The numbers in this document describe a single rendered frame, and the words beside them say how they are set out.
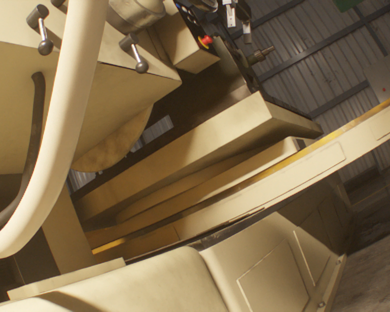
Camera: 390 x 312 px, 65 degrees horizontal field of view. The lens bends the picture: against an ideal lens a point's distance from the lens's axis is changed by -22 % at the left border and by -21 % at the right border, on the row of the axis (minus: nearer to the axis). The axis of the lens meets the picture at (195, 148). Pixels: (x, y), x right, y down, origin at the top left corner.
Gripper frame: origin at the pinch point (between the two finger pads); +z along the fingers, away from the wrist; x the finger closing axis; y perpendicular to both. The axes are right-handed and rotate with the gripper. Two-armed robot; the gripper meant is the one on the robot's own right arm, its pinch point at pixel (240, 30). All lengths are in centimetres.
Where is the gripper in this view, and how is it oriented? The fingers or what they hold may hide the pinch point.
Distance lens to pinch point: 121.6
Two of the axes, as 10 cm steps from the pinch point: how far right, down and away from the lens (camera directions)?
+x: 4.7, 1.4, 8.7
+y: 8.8, -0.6, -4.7
